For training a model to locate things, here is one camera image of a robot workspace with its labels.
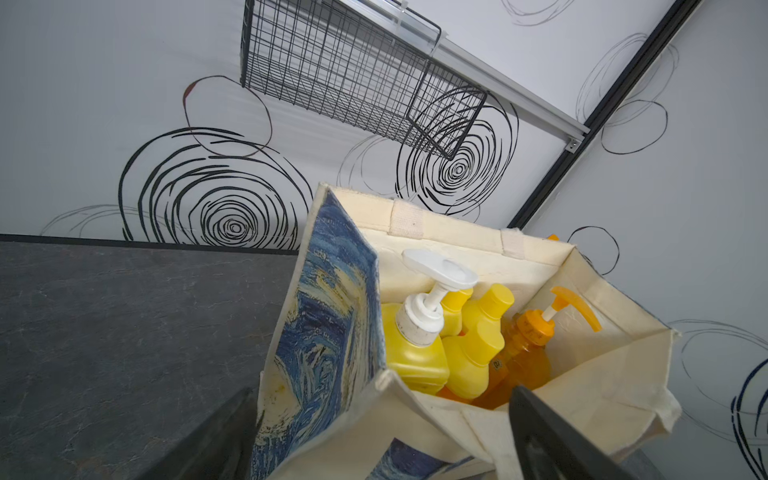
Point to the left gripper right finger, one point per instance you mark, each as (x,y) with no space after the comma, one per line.
(548,447)

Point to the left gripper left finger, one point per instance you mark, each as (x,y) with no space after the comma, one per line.
(221,447)

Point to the tall orange dish soap bottle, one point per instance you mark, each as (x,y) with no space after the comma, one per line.
(524,360)

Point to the yellow pump dish soap bottle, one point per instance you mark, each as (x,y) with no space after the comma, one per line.
(412,328)

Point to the black wire wall basket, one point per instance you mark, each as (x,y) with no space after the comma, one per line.
(368,64)

